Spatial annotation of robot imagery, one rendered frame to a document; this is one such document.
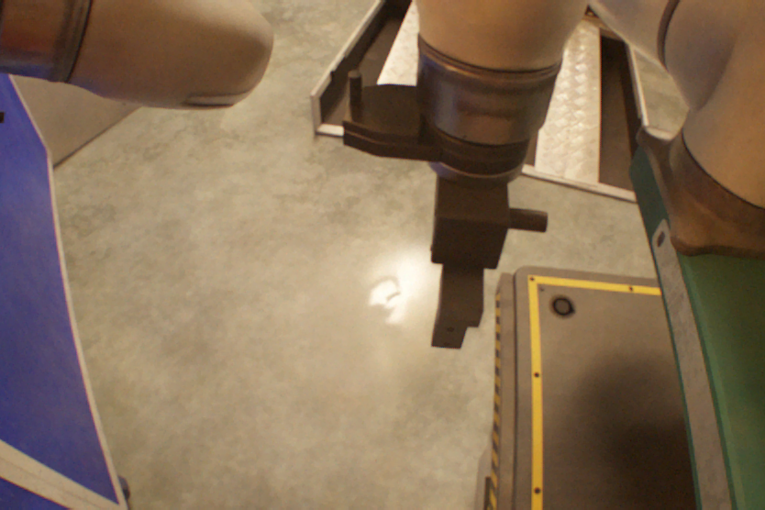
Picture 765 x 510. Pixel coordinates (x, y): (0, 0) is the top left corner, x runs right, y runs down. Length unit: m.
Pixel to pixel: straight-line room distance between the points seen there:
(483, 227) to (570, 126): 1.27
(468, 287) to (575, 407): 0.38
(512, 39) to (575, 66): 1.53
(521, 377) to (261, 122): 1.16
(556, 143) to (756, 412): 1.19
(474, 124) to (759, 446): 0.32
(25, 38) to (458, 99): 0.27
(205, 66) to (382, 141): 0.14
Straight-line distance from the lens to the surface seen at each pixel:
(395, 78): 1.64
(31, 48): 0.36
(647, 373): 0.77
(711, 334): 0.46
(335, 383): 1.02
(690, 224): 0.51
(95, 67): 0.36
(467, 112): 0.30
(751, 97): 0.46
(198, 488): 1.00
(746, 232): 0.53
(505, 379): 0.69
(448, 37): 0.28
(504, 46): 0.27
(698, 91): 0.50
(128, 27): 0.35
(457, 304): 0.35
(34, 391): 0.72
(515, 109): 0.30
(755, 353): 0.48
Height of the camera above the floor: 0.93
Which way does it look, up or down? 51 degrees down
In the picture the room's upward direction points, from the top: straight up
